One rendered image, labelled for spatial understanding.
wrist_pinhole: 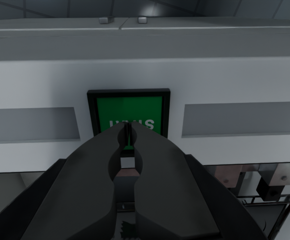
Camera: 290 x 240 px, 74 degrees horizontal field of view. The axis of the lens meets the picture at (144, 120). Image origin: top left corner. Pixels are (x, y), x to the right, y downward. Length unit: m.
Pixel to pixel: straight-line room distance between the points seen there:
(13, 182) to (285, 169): 0.35
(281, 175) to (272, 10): 1.06
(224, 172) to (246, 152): 0.09
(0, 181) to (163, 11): 0.99
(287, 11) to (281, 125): 1.16
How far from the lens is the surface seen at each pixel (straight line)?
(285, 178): 0.33
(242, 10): 1.21
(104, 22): 0.47
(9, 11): 1.24
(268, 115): 0.18
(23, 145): 0.18
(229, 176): 0.29
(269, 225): 0.43
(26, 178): 0.29
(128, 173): 0.29
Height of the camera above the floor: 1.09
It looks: 60 degrees down
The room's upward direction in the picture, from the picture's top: 175 degrees clockwise
